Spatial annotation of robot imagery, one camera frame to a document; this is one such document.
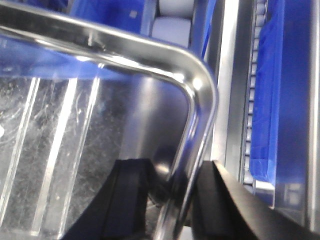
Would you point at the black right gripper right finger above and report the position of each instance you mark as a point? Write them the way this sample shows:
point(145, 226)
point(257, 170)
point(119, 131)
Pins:
point(222, 209)

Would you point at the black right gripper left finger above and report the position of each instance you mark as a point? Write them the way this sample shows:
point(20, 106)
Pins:
point(118, 211)

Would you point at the silver metal tray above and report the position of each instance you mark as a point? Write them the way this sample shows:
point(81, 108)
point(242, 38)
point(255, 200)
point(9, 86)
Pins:
point(77, 95)

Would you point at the blue plastic bin at right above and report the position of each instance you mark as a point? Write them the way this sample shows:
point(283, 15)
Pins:
point(280, 122)

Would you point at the white conveyor roller track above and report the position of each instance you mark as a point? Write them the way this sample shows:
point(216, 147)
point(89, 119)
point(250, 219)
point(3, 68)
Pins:
point(174, 22)

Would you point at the large blue plastic bin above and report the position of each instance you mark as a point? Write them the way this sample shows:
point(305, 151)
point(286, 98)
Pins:
point(135, 16)

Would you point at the steel shelf divider rail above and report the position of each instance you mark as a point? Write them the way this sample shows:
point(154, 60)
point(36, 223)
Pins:
point(229, 56)

